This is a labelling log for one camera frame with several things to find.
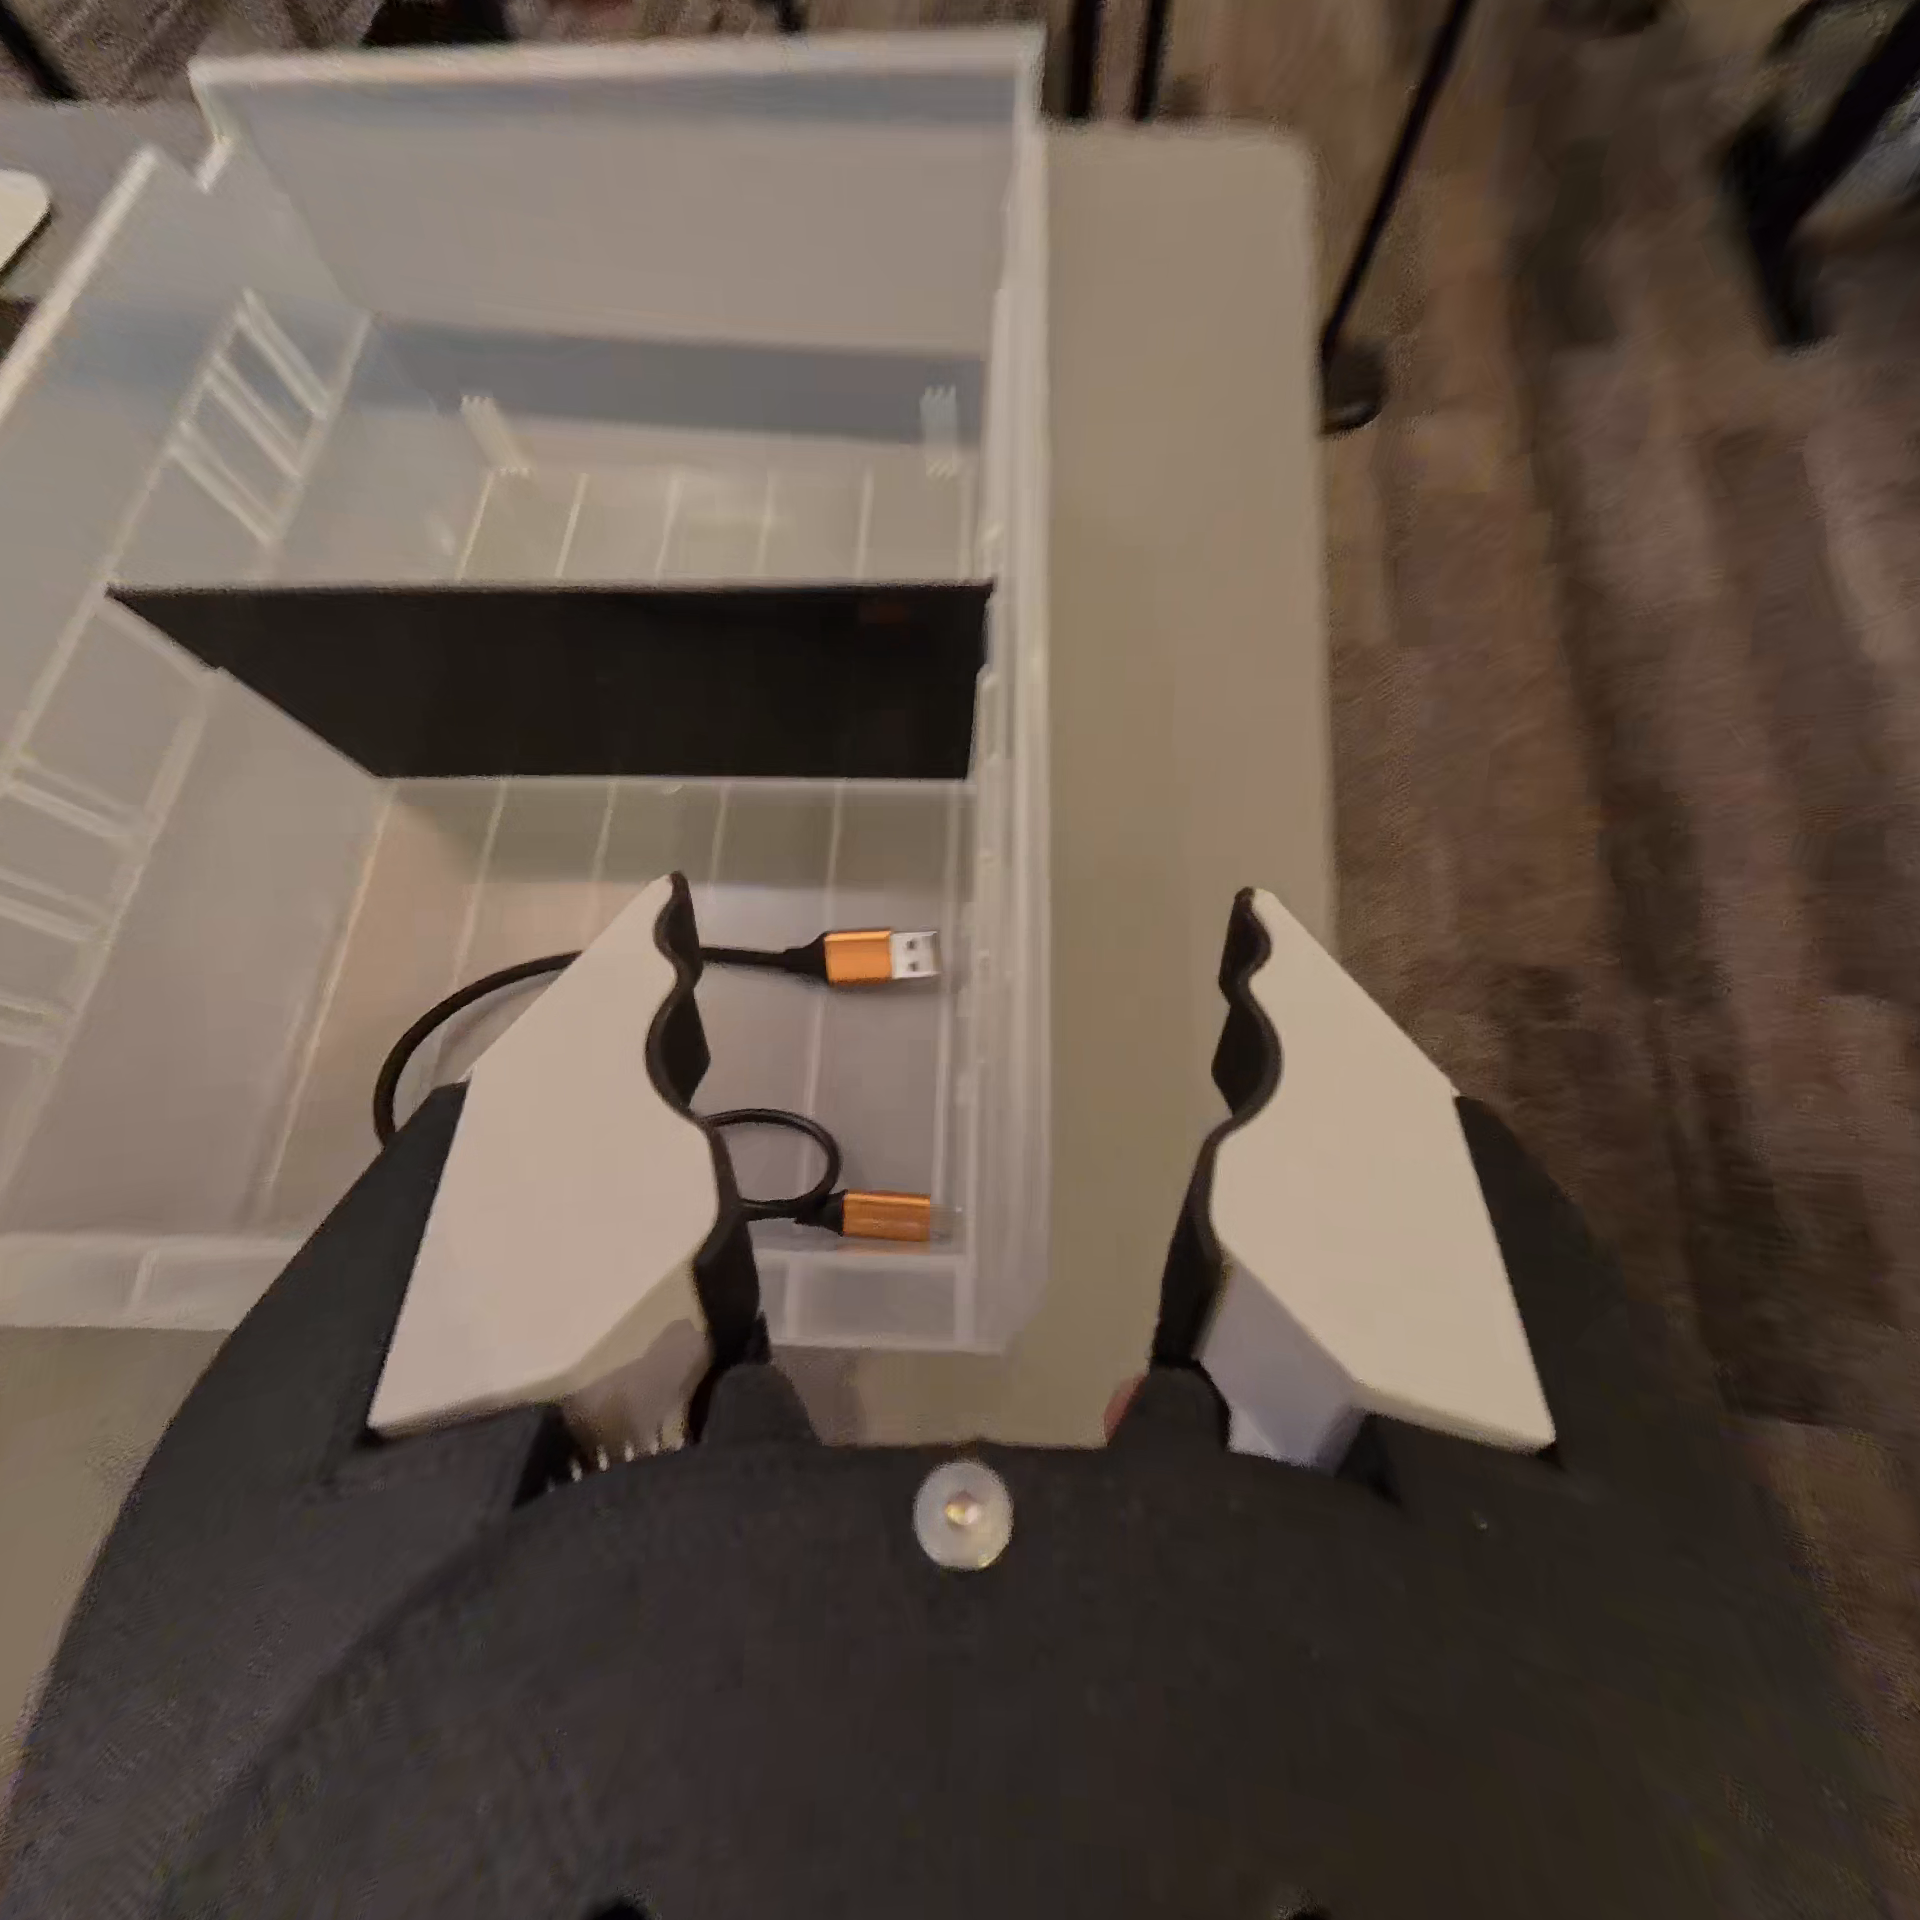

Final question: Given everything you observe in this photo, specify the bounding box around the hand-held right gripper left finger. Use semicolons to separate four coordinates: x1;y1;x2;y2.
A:
368;870;778;1442

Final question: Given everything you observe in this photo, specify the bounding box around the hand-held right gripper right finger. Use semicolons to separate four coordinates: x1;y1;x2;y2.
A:
1150;886;1562;1472

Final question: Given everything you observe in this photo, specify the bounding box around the clear plastic storage bin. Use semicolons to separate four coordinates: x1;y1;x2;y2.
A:
0;32;1058;1354

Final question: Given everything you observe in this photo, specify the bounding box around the black round-base stanchion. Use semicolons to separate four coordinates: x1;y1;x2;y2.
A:
1314;0;1491;444

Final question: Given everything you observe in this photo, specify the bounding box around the thin black cable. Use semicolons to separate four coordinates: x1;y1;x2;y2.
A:
374;918;954;1252

